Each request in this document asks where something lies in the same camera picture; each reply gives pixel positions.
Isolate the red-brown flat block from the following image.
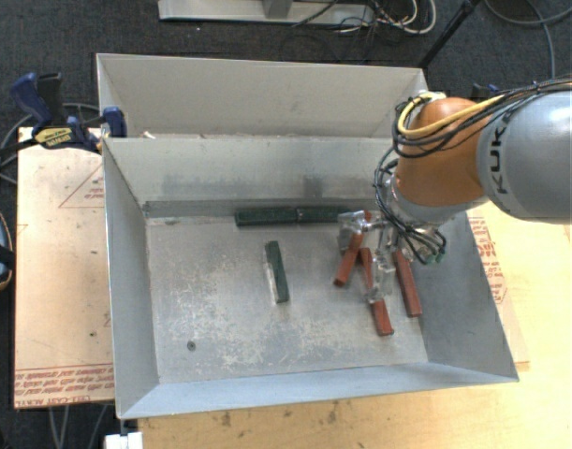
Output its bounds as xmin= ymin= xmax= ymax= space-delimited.
xmin=358 ymin=247 xmax=395 ymax=338
xmin=332 ymin=231 xmax=365 ymax=288
xmin=391 ymin=247 xmax=424 ymax=319

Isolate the grey metal bin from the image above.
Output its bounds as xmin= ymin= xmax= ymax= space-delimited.
xmin=95 ymin=52 xmax=520 ymax=420

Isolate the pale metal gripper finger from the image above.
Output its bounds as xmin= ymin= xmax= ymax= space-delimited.
xmin=336 ymin=210 xmax=365 ymax=254
xmin=367 ymin=249 xmax=396 ymax=305

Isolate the brown cardboard board red print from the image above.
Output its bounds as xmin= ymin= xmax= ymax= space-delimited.
xmin=13 ymin=126 xmax=531 ymax=411

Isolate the dark green flat block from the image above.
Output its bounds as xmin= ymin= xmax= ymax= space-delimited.
xmin=264 ymin=240 xmax=291 ymax=305
xmin=234 ymin=207 xmax=300 ymax=227
xmin=296 ymin=205 xmax=353 ymax=225

